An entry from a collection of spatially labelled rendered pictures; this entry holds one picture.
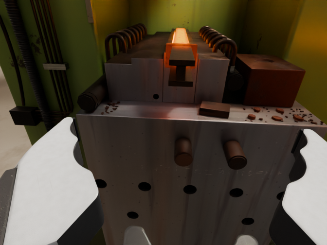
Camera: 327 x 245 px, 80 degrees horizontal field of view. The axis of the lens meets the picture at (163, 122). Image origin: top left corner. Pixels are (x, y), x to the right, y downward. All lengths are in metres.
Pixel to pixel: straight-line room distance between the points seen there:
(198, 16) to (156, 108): 0.53
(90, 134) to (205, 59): 0.22
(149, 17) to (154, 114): 0.55
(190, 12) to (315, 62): 0.44
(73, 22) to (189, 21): 0.43
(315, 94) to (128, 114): 0.45
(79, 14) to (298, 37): 0.46
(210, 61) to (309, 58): 0.27
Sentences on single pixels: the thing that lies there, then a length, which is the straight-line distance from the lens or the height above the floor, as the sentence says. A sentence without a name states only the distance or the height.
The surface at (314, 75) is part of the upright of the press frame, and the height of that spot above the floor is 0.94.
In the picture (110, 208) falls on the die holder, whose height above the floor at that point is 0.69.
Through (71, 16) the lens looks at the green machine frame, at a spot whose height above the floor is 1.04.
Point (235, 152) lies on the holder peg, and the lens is 0.30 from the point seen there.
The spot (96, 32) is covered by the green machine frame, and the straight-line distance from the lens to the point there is 0.50.
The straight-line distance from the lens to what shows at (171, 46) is 0.31.
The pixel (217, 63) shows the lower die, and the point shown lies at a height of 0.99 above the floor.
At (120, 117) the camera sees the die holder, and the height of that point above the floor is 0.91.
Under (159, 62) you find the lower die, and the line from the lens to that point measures 0.33.
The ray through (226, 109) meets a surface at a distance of 0.32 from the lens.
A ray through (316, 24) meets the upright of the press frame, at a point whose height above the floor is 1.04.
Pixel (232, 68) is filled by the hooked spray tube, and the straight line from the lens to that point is 0.36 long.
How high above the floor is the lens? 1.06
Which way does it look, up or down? 30 degrees down
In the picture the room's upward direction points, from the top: 1 degrees clockwise
